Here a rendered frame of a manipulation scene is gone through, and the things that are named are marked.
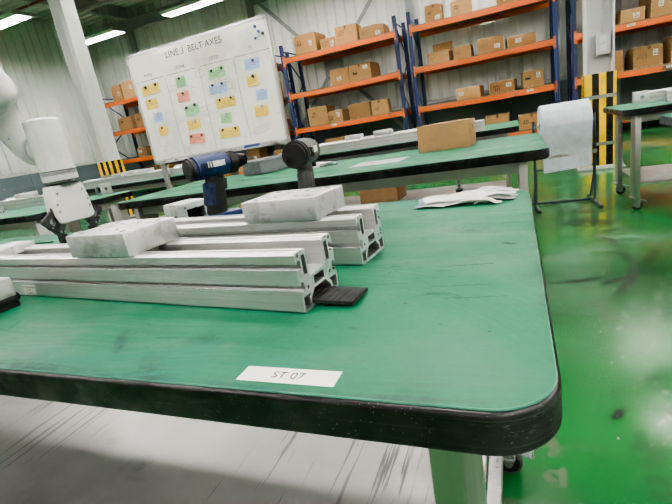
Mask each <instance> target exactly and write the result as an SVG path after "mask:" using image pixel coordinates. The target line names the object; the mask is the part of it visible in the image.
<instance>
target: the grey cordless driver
mask: <svg viewBox="0 0 672 504"><path fill-rule="evenodd" d="M319 154H320V147H319V144H318V143H317V141H315V140H314V139H311V138H302V139H297V140H293V141H290V142H289V143H287V144H286V145H285V146H284V148H283V150H282V159H283V161H284V163H285V164H286V165H287V166H288V167H290V168H293V169H297V180H298V187H299V189H306V188H316V185H315V178H314V172H313V167H314V166H316V165H317V164H316V162H314V161H315V160H317V159H318V157H319V156H320V155H319Z"/></svg>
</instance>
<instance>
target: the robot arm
mask: <svg viewBox="0 0 672 504"><path fill-rule="evenodd" d="M18 97H19V91H18V88H17V87H16V85H15V84H14V82H13V81H12V80H11V79H10V77H9V76H8V75H7V74H6V73H5V72H4V71H3V70H2V69H1V67H0V140H1V141H2V142H3V143H4V144H5V145H6V146H7V147H8V148H9V149H10V150H11V151H12V152H13V153H14V154H15V155H16V156H18V157H19V158H20V159H21V160H23V161H24V162H26V163H28V164H30V165H34V166H37V169H38V172H39V175H40V178H41V181H42V183H48V185H45V186H46V187H45V188H43V197H44V203H45V207H46V211H47V214H46V216H45V217H44V218H43V219H42V221H41V222H40V224H41V225H42V226H44V227H45V228H47V230H49V231H51V232H53V233H54V234H55V235H57V237H58V239H59V242H60V244H65V243H67V241H66V238H65V237H66V236H68V234H67V233H64V231H65V227H66V223H71V222H74V221H78V220H82V219H84V220H86V221H87V222H88V223H89V224H90V225H88V228H89V230H90V229H93V228H96V227H98V225H97V224H98V223H99V218H100V216H101V215H100V214H101V211H102V207H101V206H98V205H96V204H93V203H91V201H90V199H89V196H88V194H87V192H86V190H85V188H84V186H83V184H82V183H81V181H78V180H75V178H77V177H79V175H78V172H77V169H76V167H75V163H74V160H73V157H72V154H71V151H70V148H69V145H68V142H67V139H66V136H65V133H64V130H63V127H62V123H61V120H60V119H59V118H57V117H40V118H33V119H29V120H26V121H25V120H24V118H23V117H22V115H21V113H20V111H19V109H18V106H17V99H18ZM54 171H55V172H54ZM48 172H49V173H48ZM42 173H43V174H42ZM93 209H94V210H95V213H94V210H93ZM93 214H94V215H93ZM50 222H51V224H56V225H55V226H52V225H51V224H50Z"/></svg>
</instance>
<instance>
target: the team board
mask: <svg viewBox="0 0 672 504"><path fill-rule="evenodd" d="M126 60H127V64H128V68H129V71H130V75H131V79H132V82H133V86H134V89H135V93H136V97H137V100H138V104H139V108H140V111H141V115H142V119H143V122H144V126H145V129H146V133H147V137H148V140H149V144H150V148H151V151H152V155H153V159H154V163H155V165H160V166H161V169H162V173H163V177H164V180H165V184H166V188H167V189H170V188H172V185H171V181H170V177H169V173H168V170H167V166H166V163H170V162H176V161H182V160H184V159H187V158H190V157H195V156H200V155H206V154H211V153H217V152H225V151H234V152H235V151H241V150H247V149H253V148H259V147H265V146H271V145H277V144H284V146H285V145H286V144H287V143H289V142H290V141H291V138H290V133H289V128H288V123H287V117H286V112H285V107H284V101H283V96H282V91H281V86H280V80H279V75H278V70H277V64H276V59H275V54H274V48H273V43H272V38H271V33H270V27H269V22H268V16H267V15H265V14H261V15H258V16H257V17H253V18H250V19H247V20H243V21H240V22H237V23H233V24H230V25H227V26H224V27H220V28H217V29H214V30H210V31H207V32H204V33H200V34H197V35H194V36H191V37H187V38H184V39H181V40H177V41H174V42H171V43H167V44H164V45H161V46H158V47H154V48H151V49H148V50H144V51H141V52H138V53H134V54H129V55H127V56H126Z"/></svg>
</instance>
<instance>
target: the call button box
mask: <svg viewBox="0 0 672 504"><path fill-rule="evenodd" d="M20 298H21V297H20V294H19V293H18V292H15V289H14V287H13V284H12V281H11V279H10V278H9V277H0V313H2V312H5V311H7V310H10V309H12V308H15V307H17V306H20V305H21V304H20V301H19V300H20Z"/></svg>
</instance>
